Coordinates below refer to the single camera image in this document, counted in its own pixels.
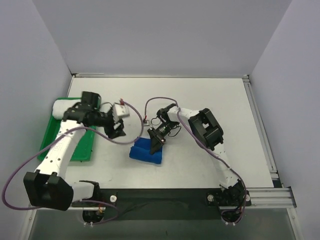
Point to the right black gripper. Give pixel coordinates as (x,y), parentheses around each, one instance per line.
(157,136)

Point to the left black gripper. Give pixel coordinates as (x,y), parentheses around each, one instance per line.
(111,128)

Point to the blue towel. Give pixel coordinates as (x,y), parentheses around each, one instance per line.
(141,151)

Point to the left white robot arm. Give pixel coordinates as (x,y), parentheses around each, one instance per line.
(76,121)

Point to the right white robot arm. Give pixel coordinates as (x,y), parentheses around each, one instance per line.
(208,134)

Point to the green plastic tray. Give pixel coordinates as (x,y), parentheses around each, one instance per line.
(82,152)

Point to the rolled white towel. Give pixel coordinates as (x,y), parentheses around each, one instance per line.
(61,105)

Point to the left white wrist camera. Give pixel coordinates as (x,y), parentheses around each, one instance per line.
(120,111)

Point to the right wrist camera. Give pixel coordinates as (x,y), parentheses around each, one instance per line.
(146,123)

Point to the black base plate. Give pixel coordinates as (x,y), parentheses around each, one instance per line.
(173,203)

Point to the aluminium right rail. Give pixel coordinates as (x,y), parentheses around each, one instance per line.
(262,133)

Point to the aluminium rail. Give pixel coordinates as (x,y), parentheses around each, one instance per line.
(272,197)
(262,133)

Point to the aluminium front rail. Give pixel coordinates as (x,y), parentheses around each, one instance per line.
(272,197)

